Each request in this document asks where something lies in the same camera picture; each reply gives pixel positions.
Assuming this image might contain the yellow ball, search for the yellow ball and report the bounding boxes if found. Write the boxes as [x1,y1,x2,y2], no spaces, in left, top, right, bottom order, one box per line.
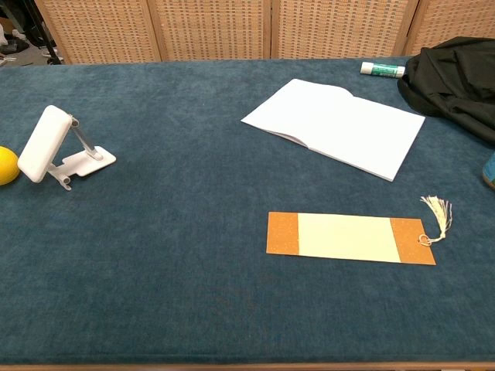
[0,145,20,186]

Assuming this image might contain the black cloth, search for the black cloth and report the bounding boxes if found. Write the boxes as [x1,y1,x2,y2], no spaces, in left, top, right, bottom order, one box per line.
[397,36,495,146]

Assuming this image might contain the wooden woven folding screen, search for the wooden woven folding screen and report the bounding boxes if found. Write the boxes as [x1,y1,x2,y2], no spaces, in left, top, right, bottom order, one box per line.
[33,0,495,66]

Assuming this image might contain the white folding phone stand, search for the white folding phone stand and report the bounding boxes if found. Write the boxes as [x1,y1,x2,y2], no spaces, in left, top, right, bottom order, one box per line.
[16,104,118,193]

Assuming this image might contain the black tripod stand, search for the black tripod stand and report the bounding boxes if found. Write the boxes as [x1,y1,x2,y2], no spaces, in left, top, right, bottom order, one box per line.
[22,0,65,66]

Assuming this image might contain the teal drink can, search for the teal drink can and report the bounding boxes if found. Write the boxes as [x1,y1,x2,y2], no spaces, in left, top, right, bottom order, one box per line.
[481,151,495,190]

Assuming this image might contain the orange and cream tasselled bookmark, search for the orange and cream tasselled bookmark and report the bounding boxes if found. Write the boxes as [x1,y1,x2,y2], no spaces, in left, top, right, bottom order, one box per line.
[265,196,452,267]

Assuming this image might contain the white and green glue stick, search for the white and green glue stick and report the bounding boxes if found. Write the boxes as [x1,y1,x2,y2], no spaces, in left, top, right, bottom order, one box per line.
[360,61,406,79]

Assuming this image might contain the white book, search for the white book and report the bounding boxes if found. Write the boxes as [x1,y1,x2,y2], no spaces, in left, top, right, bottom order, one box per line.
[240,78,426,182]

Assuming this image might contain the blue table cloth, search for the blue table cloth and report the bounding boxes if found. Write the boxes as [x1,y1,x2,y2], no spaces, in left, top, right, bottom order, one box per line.
[0,57,495,366]

